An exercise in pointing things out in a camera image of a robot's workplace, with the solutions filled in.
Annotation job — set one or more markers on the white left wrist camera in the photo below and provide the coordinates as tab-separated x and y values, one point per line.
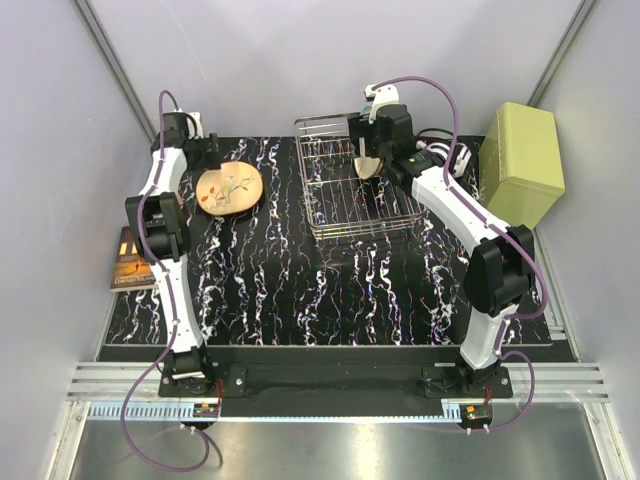
196	130

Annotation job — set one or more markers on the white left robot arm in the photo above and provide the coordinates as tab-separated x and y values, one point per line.
161	233

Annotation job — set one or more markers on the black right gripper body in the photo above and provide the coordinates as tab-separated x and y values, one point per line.
361	126

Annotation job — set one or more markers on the green rectangular box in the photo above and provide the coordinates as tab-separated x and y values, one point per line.
520	167

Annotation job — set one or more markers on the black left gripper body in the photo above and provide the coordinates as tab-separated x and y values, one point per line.
212	151

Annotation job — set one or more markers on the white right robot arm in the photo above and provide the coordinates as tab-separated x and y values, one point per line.
498	274

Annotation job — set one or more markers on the dark cover paperback book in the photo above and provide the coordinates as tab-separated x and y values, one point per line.
130	272

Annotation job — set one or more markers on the yellow floral plate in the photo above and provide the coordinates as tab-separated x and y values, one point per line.
234	187

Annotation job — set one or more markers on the metal wire dish rack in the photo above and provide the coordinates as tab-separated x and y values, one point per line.
338	204

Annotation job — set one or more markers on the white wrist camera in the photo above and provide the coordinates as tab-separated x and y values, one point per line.
379	97
196	130

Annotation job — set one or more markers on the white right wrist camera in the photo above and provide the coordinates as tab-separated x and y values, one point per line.
379	97

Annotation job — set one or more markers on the cream plate with sprig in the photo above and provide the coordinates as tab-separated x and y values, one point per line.
361	133

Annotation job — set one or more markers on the white black headphones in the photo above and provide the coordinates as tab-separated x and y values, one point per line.
439	141

